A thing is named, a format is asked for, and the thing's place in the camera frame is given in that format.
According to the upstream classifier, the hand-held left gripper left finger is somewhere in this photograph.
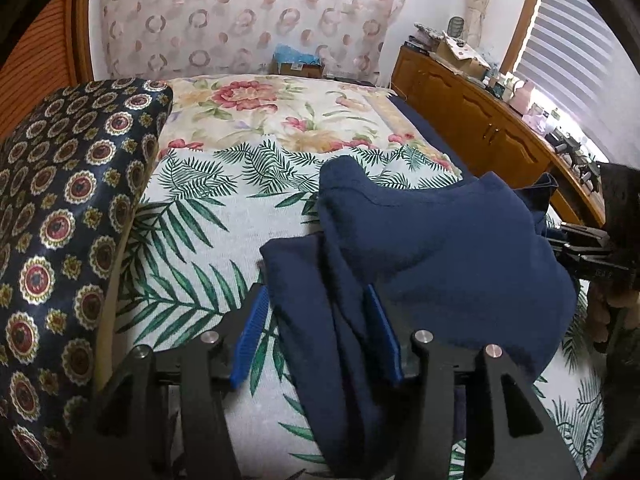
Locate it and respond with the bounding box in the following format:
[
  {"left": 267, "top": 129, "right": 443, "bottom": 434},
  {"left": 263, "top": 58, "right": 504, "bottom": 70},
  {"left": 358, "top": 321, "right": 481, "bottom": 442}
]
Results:
[{"left": 70, "top": 282, "right": 271, "bottom": 480}]

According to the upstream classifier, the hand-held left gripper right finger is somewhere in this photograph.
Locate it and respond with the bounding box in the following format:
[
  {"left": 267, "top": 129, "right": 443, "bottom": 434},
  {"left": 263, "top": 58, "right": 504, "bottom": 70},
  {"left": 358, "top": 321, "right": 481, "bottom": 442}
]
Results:
[{"left": 365, "top": 284, "right": 583, "bottom": 480}]

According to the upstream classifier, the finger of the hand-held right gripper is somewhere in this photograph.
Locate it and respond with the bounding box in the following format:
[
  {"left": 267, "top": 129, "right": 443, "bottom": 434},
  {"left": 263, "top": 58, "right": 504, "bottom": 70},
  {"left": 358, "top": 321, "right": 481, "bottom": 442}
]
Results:
[
  {"left": 545, "top": 224, "right": 611, "bottom": 253},
  {"left": 555, "top": 250, "right": 618, "bottom": 282}
]

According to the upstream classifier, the navy blue printed t-shirt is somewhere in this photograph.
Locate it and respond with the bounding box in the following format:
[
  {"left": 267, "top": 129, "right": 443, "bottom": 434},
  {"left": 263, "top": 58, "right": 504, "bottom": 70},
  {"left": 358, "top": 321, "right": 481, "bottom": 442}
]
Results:
[{"left": 259, "top": 156, "right": 581, "bottom": 480}]

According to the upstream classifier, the person's right hand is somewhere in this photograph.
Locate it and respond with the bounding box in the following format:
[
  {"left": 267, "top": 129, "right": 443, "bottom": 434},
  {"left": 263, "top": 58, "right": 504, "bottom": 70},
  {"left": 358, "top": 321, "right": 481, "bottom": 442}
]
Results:
[{"left": 585, "top": 280, "right": 628, "bottom": 356}]

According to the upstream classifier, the palm leaf bedsheet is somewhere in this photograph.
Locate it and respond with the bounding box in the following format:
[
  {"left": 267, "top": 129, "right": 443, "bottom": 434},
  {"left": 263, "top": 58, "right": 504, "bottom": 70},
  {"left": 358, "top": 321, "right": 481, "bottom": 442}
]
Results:
[{"left": 112, "top": 140, "right": 608, "bottom": 480}]

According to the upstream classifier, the pink vase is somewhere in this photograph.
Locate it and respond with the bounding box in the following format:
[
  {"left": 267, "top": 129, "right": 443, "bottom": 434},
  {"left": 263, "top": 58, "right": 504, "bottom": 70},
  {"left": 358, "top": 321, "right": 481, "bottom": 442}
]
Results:
[{"left": 510, "top": 80, "right": 536, "bottom": 111}]

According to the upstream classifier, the long wooden cabinet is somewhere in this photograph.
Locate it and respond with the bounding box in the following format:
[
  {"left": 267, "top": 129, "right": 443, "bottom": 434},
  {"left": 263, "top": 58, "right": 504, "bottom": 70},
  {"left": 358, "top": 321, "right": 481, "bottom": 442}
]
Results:
[{"left": 390, "top": 45, "right": 608, "bottom": 228}]

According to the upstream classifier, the grey striped window blind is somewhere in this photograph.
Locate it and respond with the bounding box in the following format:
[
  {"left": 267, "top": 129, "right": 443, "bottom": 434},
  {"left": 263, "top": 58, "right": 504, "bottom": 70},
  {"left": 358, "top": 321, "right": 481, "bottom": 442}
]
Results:
[{"left": 525, "top": 0, "right": 640, "bottom": 161}]

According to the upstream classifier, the row of small bottles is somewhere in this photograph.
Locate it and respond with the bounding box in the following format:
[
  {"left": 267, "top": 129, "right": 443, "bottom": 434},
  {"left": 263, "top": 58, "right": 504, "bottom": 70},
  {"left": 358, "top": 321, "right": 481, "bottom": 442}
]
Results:
[{"left": 482, "top": 67, "right": 516, "bottom": 98}]

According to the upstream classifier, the open cardboard box with papers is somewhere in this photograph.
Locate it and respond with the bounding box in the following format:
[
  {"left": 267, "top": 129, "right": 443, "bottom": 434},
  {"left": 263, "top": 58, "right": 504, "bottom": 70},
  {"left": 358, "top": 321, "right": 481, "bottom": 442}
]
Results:
[{"left": 435, "top": 35, "right": 491, "bottom": 78}]

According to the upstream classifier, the medallion print navy quilt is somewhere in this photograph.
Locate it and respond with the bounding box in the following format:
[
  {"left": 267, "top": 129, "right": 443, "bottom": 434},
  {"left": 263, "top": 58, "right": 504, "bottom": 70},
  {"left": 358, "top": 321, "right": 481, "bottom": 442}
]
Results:
[{"left": 0, "top": 77, "right": 174, "bottom": 471}]

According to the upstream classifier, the floral quilt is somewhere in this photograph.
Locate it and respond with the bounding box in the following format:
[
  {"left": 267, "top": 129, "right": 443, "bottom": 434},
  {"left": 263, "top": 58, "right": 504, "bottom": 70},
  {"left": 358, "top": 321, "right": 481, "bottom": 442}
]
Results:
[{"left": 157, "top": 74, "right": 463, "bottom": 178}]

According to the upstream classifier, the pile of folded cloths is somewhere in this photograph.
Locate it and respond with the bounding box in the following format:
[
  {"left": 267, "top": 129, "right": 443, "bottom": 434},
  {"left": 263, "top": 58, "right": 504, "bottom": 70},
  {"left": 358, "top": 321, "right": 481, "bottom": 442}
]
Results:
[{"left": 407, "top": 22, "right": 443, "bottom": 51}]

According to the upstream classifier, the small brown cardboard box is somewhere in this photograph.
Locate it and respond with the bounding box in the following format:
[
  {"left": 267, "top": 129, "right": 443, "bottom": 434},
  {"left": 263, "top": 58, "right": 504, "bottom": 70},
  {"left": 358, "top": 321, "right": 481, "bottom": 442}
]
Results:
[{"left": 272, "top": 60, "right": 326, "bottom": 80}]

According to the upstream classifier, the circle print sheer curtain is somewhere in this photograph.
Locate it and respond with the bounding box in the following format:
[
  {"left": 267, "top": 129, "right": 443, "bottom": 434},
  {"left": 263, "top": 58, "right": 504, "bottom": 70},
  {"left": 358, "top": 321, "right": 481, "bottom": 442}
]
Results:
[{"left": 100, "top": 0, "right": 416, "bottom": 81}]

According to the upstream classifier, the louvred wooden wardrobe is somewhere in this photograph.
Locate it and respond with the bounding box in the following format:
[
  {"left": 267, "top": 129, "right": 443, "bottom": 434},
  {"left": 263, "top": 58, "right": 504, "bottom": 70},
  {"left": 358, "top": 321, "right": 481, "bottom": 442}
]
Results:
[{"left": 0, "top": 0, "right": 93, "bottom": 141}]

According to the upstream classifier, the wooden window frame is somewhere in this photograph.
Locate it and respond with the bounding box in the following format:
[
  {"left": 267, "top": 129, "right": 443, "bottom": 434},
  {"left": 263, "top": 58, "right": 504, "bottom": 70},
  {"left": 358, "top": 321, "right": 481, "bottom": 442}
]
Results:
[{"left": 500, "top": 0, "right": 640, "bottom": 171}]

